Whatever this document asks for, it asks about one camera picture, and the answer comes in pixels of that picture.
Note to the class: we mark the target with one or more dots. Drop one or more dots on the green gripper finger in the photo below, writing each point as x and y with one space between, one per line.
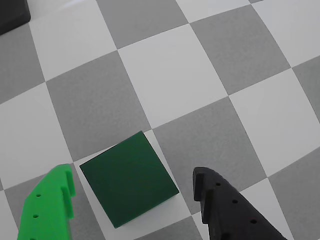
47 207

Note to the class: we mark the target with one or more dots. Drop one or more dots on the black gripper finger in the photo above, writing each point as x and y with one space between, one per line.
230 215

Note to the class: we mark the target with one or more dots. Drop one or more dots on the dark green cube dice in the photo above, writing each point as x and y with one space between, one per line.
128 180

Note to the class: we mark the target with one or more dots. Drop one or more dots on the grey white checkerboard mat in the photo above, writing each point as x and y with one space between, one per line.
175 75

